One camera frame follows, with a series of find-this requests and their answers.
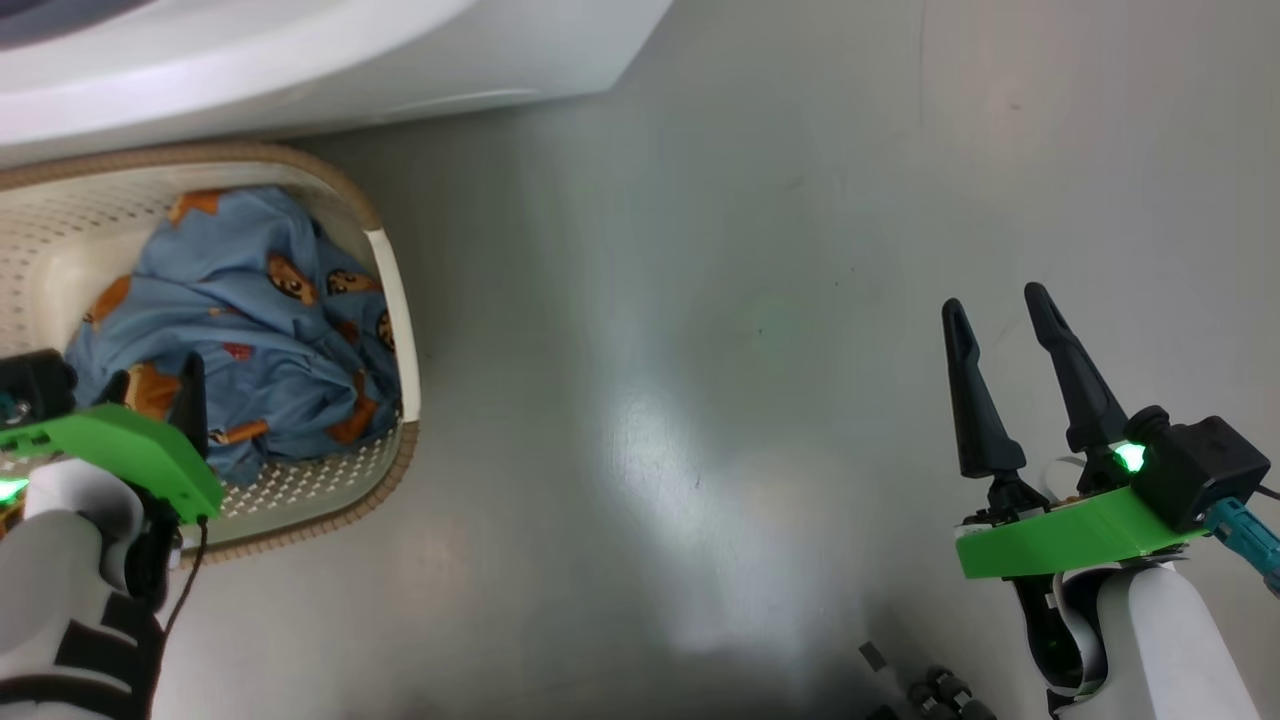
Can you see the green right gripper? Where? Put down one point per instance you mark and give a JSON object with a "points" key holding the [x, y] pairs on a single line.
{"points": [[1060, 540]]}

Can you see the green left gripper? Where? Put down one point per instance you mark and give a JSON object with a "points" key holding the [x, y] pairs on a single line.
{"points": [[120, 440]]}

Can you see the blue bear print garment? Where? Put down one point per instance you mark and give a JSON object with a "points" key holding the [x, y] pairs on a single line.
{"points": [[230, 230], [290, 400]]}

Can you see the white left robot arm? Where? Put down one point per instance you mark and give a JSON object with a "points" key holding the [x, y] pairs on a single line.
{"points": [[60, 600]]}

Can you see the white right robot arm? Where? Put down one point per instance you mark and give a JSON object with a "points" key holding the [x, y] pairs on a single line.
{"points": [[1150, 640]]}

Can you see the dark robot base parts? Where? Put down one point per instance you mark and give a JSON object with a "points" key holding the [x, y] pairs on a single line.
{"points": [[950, 695]]}

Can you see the white front-load washing machine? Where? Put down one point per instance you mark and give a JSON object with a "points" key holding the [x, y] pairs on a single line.
{"points": [[300, 60]]}

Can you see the cream perforated laundry basket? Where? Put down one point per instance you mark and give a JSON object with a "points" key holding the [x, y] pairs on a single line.
{"points": [[390, 300]]}

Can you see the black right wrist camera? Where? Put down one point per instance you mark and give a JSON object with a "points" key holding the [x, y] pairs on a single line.
{"points": [[1205, 470]]}

